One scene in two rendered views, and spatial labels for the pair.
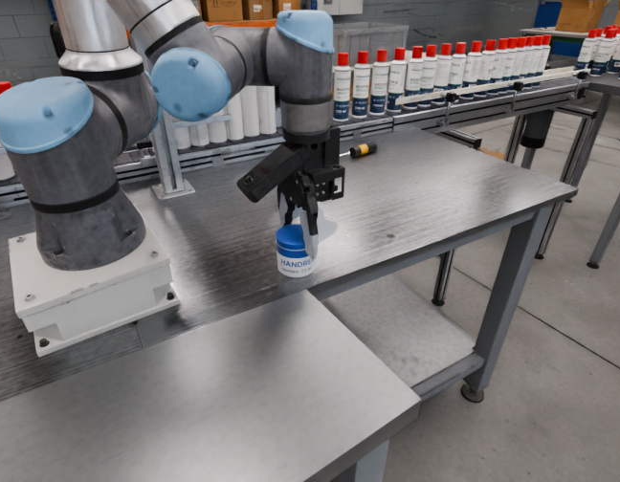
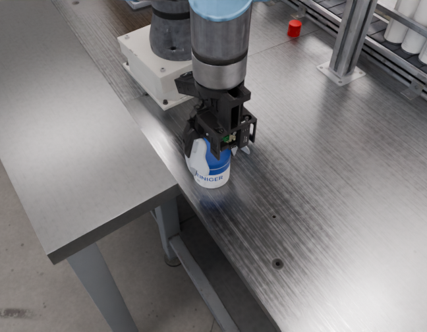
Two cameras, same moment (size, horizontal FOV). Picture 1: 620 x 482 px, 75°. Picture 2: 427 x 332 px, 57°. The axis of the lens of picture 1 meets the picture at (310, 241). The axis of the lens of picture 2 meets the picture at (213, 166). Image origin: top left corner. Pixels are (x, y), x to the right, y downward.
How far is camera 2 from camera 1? 75 cm
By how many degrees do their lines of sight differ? 65
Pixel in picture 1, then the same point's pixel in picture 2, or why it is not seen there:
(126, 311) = (146, 85)
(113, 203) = (171, 24)
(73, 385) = (100, 85)
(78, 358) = (120, 80)
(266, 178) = (180, 82)
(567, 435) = not seen: outside the picture
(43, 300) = (124, 42)
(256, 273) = not seen: hidden behind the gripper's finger
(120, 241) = (162, 47)
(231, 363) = (102, 145)
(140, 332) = (137, 99)
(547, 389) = not seen: outside the picture
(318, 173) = (202, 116)
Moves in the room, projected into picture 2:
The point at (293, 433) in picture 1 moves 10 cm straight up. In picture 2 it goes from (42, 180) to (23, 144)
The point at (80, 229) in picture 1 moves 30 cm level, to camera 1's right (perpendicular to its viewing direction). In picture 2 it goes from (153, 24) to (139, 124)
